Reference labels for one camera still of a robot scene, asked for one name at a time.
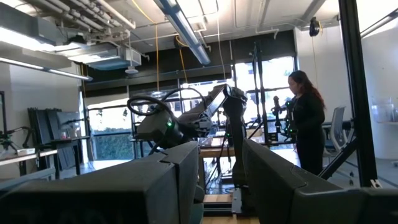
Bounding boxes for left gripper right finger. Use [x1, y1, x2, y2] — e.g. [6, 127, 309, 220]
[243, 138, 398, 224]

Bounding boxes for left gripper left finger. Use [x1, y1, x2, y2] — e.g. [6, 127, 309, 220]
[0, 141, 205, 224]

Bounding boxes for yellow hanging cable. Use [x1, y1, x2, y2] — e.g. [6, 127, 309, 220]
[132, 0, 161, 93]

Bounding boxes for black flat panels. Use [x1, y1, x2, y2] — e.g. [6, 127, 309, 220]
[27, 107, 91, 175]

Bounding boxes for person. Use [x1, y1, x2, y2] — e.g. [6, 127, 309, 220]
[287, 70, 326, 177]

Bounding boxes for long ceiling lamp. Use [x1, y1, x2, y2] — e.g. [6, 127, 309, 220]
[154, 0, 212, 66]

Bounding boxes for black cable reel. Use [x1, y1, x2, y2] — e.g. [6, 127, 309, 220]
[308, 17, 323, 37]

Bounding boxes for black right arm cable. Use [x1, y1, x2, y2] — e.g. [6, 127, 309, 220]
[126, 86, 208, 118]

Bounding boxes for ceiling air unit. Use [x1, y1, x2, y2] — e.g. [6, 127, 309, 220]
[55, 42, 143, 72]

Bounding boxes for black tripod stand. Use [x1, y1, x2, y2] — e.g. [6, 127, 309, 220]
[247, 42, 271, 147]

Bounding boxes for ceiling pipe bundle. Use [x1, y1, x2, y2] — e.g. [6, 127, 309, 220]
[27, 0, 137, 32]

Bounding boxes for grey office chair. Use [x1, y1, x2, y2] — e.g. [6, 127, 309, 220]
[323, 105, 354, 156]

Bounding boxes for wooden work table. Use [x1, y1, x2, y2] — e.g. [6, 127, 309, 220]
[198, 136, 299, 158]

